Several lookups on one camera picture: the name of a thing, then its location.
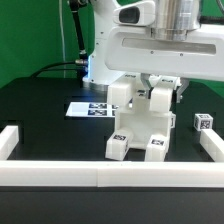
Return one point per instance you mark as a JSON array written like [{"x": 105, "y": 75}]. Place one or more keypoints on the white marker sheet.
[{"x": 90, "y": 109}]

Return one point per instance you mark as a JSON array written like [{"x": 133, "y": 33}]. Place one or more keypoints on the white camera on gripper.
[{"x": 142, "y": 13}]

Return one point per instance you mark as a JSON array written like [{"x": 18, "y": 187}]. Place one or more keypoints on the white chair back part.
[{"x": 156, "y": 90}]

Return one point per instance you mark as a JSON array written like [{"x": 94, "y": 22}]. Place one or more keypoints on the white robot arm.
[{"x": 163, "y": 37}]

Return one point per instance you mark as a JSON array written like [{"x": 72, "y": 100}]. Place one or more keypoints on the white tagged cube nut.
[{"x": 203, "y": 121}]

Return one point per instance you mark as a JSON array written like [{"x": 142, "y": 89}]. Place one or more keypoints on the white U-shaped fence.
[{"x": 102, "y": 174}]

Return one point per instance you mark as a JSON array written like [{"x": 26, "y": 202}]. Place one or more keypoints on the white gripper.
[{"x": 200, "y": 56}]

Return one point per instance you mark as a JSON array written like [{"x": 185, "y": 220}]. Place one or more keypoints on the white chair seat part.
[{"x": 141, "y": 123}]

